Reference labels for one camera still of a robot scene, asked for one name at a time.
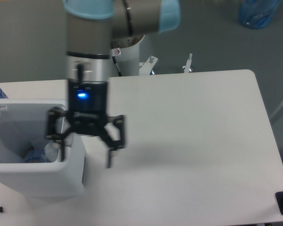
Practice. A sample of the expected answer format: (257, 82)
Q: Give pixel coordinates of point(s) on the white plastic trash can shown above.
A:
(23, 124)

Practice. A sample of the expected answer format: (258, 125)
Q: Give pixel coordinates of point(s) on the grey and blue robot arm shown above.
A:
(92, 25)

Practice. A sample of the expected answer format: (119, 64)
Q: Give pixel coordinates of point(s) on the blue plastic bag on floor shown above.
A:
(257, 14)

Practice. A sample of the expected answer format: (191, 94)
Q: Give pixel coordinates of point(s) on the crushed clear plastic bottle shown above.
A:
(41, 151)

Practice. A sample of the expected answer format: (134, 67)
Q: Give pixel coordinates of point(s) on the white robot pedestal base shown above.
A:
(126, 57)

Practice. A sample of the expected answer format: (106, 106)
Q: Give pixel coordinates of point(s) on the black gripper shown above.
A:
(87, 115)

